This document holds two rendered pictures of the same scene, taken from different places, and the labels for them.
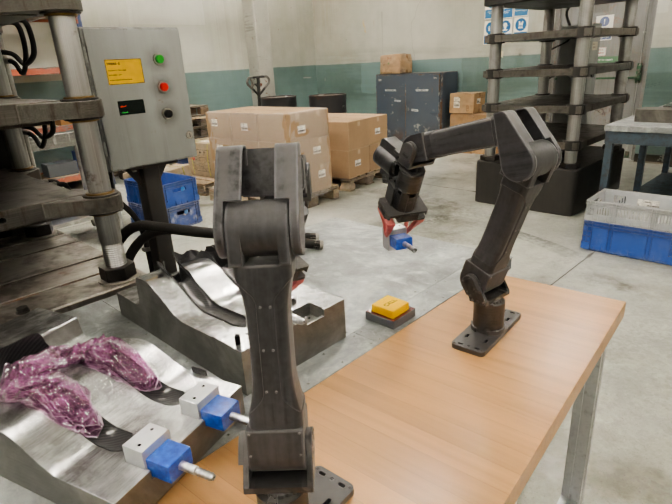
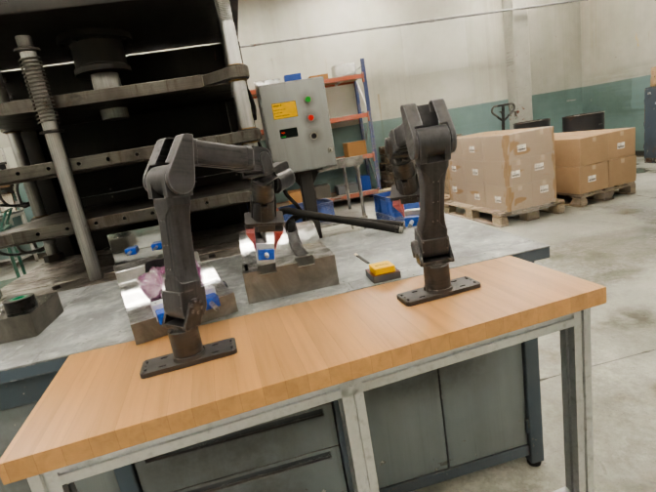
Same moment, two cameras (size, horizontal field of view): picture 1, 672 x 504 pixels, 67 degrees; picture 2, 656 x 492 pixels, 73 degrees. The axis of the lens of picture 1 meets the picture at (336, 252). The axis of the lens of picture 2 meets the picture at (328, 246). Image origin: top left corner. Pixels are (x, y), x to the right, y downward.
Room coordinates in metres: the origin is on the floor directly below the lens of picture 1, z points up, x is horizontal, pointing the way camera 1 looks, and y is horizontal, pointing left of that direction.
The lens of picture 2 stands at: (-0.04, -0.71, 1.21)
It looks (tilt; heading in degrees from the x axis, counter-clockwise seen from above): 14 degrees down; 36
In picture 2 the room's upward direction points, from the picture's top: 10 degrees counter-clockwise
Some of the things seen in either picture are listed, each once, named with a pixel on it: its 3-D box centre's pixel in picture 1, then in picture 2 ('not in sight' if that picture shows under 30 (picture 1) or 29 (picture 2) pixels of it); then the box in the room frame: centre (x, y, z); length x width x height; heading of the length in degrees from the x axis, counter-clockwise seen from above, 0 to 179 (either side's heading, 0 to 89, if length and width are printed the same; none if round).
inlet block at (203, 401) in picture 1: (225, 414); (210, 302); (0.63, 0.18, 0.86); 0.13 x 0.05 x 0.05; 62
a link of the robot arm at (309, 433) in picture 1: (277, 458); (182, 312); (0.48, 0.08, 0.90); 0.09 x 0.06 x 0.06; 88
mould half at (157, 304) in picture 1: (222, 298); (281, 251); (1.02, 0.26, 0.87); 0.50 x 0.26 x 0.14; 45
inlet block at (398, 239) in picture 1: (402, 242); (412, 221); (1.15, -0.16, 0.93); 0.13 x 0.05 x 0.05; 17
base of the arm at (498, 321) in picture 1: (488, 314); (436, 277); (0.93, -0.31, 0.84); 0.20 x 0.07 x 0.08; 139
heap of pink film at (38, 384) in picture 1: (69, 371); (167, 272); (0.71, 0.44, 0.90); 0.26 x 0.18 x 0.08; 62
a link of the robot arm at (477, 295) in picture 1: (485, 285); (431, 251); (0.94, -0.30, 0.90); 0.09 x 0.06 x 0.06; 128
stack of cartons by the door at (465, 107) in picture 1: (479, 122); not in sight; (7.38, -2.15, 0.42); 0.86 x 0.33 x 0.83; 44
